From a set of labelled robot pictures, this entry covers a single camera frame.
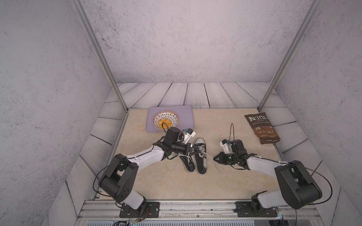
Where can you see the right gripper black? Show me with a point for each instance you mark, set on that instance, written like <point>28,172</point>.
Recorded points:
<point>221,160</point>

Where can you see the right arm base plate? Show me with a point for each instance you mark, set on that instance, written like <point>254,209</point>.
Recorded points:
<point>246,209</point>

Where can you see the aluminium front rail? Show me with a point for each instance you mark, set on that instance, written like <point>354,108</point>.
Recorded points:
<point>195,210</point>

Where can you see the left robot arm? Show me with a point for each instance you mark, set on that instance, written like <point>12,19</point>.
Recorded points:
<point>119,176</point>

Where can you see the black canvas sneaker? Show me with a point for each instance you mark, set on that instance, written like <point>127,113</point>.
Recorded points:
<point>200,158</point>
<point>188,163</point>

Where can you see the patterned ceramic bowl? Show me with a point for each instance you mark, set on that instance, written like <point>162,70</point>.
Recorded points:
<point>172,116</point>

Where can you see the right aluminium frame post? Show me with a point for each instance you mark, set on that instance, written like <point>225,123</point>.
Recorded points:
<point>312,11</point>

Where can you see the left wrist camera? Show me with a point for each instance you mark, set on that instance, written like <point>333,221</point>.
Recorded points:
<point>187,135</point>

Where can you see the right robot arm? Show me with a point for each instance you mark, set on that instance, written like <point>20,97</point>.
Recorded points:
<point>297,188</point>

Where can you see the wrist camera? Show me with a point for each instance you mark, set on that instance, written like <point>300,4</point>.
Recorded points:
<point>187,135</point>
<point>225,144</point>

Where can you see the yellow bread roll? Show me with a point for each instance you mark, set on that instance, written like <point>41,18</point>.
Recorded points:
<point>164,123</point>

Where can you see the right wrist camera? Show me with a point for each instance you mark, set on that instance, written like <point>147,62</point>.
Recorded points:
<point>225,144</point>

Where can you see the left aluminium frame post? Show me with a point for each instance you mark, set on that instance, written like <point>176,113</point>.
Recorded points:
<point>98,51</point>

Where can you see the aluminium frame post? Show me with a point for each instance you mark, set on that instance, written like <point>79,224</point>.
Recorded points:
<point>98,51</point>
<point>312,11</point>

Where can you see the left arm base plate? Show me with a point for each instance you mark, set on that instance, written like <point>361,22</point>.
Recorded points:
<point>146,210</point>

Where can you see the lavender tray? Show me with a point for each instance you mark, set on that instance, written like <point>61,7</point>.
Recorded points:
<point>184,112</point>

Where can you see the brown potato chips bag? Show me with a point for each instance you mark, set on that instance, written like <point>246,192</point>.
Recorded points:
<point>262,128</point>

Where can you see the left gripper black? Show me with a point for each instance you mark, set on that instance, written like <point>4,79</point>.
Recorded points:
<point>187,149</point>

